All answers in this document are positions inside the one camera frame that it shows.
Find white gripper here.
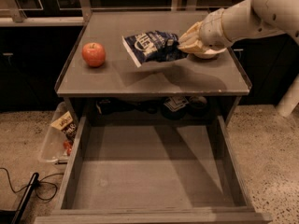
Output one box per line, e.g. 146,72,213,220
178,8,233,54

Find blue Kettle chip bag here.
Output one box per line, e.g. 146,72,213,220
122,31,187,67

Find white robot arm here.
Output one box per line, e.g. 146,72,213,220
178,0,299,57

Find grey cabinet counter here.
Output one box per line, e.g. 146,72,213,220
54,10,252,127

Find open grey top drawer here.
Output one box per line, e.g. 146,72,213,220
35,117,272,224

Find brown snack bag in bin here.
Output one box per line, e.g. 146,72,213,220
50,111,77,141

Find white bowl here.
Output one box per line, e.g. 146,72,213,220
195,48,226,60

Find dark items inside cabinet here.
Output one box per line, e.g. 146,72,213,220
95,96,210,120

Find red apple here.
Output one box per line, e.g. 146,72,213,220
81,43,106,67

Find clear plastic storage bin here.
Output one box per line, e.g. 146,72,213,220
38,102,74,169

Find white railing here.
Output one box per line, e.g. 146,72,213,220
0,0,260,28

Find black bar on floor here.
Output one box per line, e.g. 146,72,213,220
0,173,39,224

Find black cable on floor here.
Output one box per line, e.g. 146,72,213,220
0,167,64,203

